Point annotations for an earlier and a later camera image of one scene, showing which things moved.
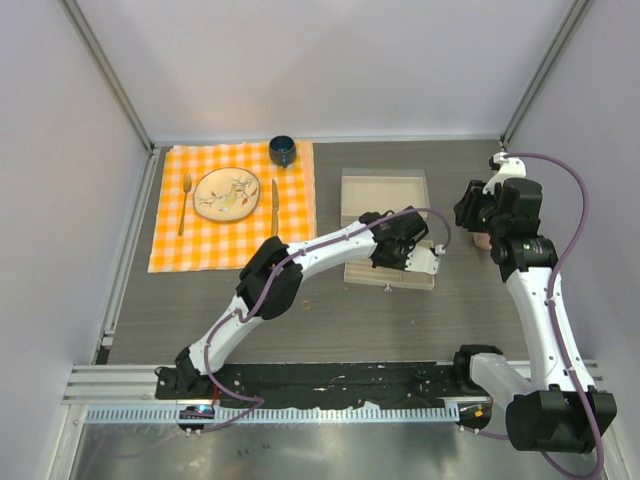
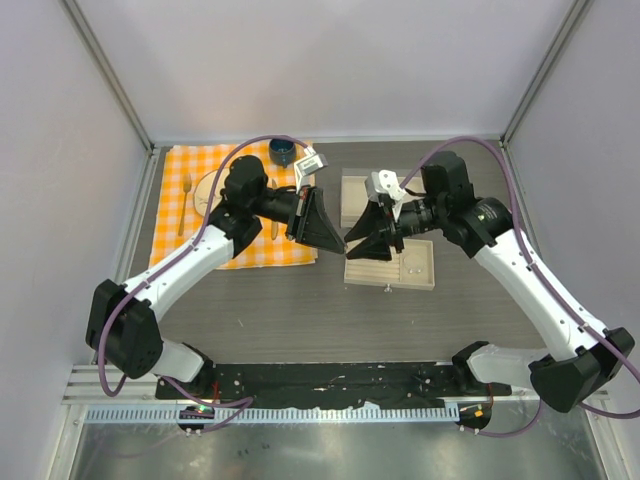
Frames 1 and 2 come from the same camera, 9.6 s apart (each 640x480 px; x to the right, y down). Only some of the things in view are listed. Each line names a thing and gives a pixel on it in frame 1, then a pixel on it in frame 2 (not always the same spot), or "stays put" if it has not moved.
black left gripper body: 392,254 to 300,215
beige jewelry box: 380,190 stays put
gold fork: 186,184 stays put
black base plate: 323,384 stays put
